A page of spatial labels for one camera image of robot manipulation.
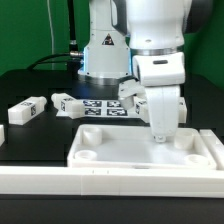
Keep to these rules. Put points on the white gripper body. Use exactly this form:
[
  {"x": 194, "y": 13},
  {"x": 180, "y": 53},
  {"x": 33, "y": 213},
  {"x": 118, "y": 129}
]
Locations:
[{"x": 157, "y": 79}]

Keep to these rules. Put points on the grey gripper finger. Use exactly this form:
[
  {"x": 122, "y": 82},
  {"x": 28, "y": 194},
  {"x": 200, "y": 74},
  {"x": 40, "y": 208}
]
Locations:
[{"x": 160, "y": 139}]

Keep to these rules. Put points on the white desk top tray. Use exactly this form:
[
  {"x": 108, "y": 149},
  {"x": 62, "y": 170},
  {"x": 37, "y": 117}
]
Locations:
[{"x": 134, "y": 147}]

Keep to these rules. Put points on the white right obstacle bar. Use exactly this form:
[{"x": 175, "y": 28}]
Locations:
[{"x": 215, "y": 146}]

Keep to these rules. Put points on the white obstacle bar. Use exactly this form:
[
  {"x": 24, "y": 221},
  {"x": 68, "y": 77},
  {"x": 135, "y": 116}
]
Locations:
[
  {"x": 215, "y": 146},
  {"x": 2, "y": 135},
  {"x": 111, "y": 182}
]

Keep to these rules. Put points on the AprilTag marker sheet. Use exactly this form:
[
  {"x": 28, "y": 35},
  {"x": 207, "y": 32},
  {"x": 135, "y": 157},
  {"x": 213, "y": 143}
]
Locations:
[{"x": 104, "y": 109}]

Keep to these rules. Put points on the white front obstacle bar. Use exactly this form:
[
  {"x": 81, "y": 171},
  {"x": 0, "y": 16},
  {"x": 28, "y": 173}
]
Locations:
[{"x": 111, "y": 182}]

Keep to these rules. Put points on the white left obstacle bar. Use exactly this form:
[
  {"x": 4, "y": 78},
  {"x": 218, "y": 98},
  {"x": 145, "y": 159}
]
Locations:
[{"x": 2, "y": 135}]

